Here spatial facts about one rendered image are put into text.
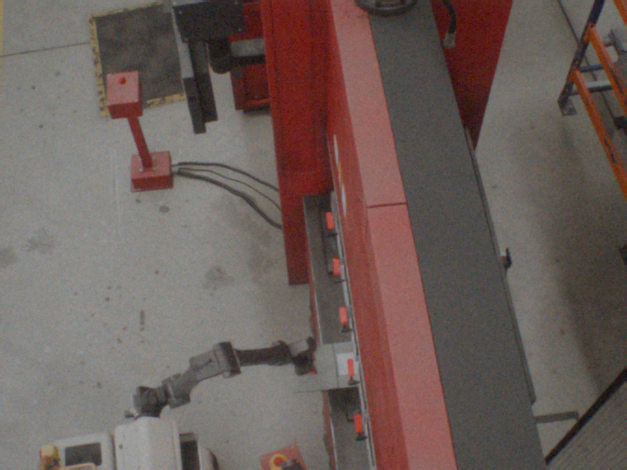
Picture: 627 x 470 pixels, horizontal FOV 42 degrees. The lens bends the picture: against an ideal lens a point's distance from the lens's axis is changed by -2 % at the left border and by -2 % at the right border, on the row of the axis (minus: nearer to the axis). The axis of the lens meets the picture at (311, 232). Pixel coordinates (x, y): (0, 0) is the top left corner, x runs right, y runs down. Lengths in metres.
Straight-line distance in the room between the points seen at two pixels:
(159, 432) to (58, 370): 1.75
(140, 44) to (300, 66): 2.67
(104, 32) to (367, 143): 3.79
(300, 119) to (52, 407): 2.04
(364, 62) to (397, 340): 0.79
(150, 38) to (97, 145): 0.88
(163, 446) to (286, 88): 1.33
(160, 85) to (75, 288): 1.44
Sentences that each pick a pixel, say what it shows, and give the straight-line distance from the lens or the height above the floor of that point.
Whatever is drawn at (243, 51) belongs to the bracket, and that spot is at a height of 1.21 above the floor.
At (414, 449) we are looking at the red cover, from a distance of 1.73.
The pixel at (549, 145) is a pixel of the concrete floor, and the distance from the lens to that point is 5.06.
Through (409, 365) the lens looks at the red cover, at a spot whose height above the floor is 2.30.
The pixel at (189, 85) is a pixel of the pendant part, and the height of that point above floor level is 1.55.
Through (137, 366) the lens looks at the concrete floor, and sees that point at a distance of 4.34.
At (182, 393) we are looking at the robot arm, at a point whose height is 1.32.
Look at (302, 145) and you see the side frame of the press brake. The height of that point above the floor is 1.25.
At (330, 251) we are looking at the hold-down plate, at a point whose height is 0.90.
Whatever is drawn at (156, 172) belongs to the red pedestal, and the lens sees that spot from 4.74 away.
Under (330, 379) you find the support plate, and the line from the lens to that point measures 3.14.
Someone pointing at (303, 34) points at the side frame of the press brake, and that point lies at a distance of 2.85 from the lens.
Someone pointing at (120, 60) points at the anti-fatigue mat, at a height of 0.01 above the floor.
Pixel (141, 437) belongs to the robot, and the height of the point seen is 1.39.
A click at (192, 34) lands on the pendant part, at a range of 3.02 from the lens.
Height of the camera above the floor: 3.96
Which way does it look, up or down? 60 degrees down
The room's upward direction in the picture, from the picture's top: 2 degrees counter-clockwise
